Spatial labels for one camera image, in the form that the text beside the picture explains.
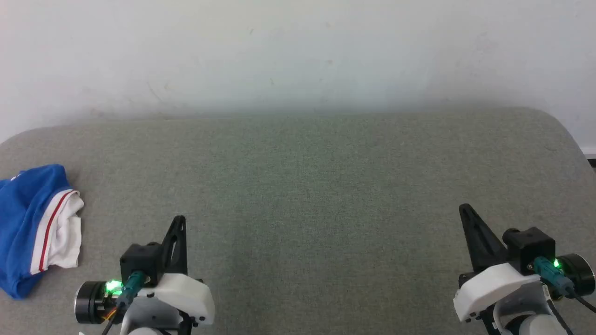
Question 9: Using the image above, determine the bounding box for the teal plug black cable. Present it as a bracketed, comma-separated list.
[531, 257, 596, 313]
[102, 272, 149, 335]

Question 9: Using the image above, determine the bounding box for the right teal plug black cable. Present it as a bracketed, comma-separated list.
[531, 257, 596, 313]

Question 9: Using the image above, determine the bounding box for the left teal plug black cable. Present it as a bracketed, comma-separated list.
[102, 272, 149, 335]

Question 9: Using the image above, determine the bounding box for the blue shirt white red trim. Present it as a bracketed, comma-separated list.
[0, 164, 85, 300]

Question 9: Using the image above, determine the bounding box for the grey fabric sofa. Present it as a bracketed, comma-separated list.
[0, 107, 596, 335]

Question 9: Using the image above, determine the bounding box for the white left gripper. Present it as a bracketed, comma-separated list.
[135, 215, 216, 326]

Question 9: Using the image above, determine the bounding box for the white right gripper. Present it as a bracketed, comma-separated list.
[454, 203, 543, 322]

